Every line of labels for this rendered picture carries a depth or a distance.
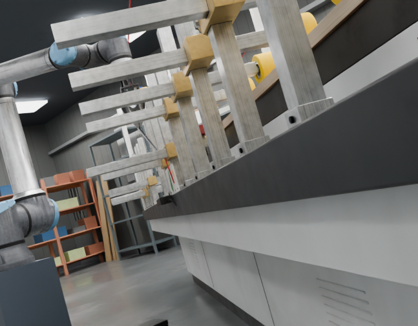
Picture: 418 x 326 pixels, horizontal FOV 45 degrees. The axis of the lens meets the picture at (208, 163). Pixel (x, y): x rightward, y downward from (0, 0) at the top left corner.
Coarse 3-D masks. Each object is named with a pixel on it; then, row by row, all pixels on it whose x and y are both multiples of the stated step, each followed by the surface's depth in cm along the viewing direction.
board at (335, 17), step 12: (348, 0) 80; (360, 0) 77; (336, 12) 85; (348, 12) 81; (324, 24) 90; (336, 24) 86; (312, 36) 95; (324, 36) 91; (312, 48) 97; (276, 72) 118; (264, 84) 127; (228, 120) 170
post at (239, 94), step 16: (208, 32) 85; (224, 32) 83; (224, 48) 82; (224, 64) 82; (240, 64) 82; (224, 80) 83; (240, 80) 82; (240, 96) 82; (240, 112) 82; (256, 112) 82; (240, 128) 82; (256, 128) 82
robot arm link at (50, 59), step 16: (48, 48) 189; (80, 48) 187; (0, 64) 201; (16, 64) 195; (32, 64) 191; (48, 64) 188; (64, 64) 184; (80, 64) 189; (0, 80) 202; (16, 80) 200
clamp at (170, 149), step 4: (168, 144) 173; (172, 144) 173; (164, 148) 179; (168, 148) 173; (172, 148) 173; (168, 152) 173; (172, 152) 173; (168, 156) 175; (172, 156) 173; (176, 156) 174; (168, 160) 181
